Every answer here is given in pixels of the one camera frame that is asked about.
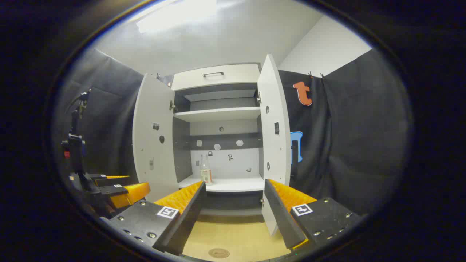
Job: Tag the white cabinet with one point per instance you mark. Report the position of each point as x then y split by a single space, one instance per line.
225 160

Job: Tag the black backdrop cloth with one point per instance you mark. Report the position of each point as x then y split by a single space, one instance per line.
364 127

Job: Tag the round brown coaster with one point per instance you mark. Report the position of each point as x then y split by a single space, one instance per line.
218 253

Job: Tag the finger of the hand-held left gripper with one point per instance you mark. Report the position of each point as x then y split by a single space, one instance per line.
131 193
111 180

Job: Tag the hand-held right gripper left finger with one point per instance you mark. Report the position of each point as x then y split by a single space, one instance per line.
189 218

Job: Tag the white cabinet shelf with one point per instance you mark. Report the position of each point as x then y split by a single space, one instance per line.
233 183
218 114

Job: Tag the white cabinet drawer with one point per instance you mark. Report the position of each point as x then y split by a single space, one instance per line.
236 74

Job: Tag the clear glass bottle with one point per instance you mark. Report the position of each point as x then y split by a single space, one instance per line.
205 171

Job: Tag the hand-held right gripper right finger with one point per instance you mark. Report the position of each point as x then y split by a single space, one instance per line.
282 218

